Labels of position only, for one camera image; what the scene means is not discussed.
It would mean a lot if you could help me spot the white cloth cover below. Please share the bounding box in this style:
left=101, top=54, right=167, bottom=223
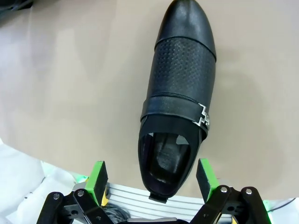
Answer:
left=0, top=137, right=79, bottom=224

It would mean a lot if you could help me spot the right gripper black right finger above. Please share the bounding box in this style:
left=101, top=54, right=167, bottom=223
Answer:
left=191, top=158, right=273, bottom=224

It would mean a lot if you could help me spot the black cable bundle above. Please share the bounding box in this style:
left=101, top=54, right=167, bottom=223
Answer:
left=102, top=204, right=133, bottom=221

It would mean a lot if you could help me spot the aluminium slotted rail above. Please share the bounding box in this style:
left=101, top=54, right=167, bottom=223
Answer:
left=74, top=181, right=236, bottom=219

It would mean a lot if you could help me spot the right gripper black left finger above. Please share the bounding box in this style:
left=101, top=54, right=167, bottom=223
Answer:
left=37, top=160, right=115, bottom=224

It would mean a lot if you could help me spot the black shoe with silver buckle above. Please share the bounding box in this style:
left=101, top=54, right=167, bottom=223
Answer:
left=139, top=0, right=218, bottom=204

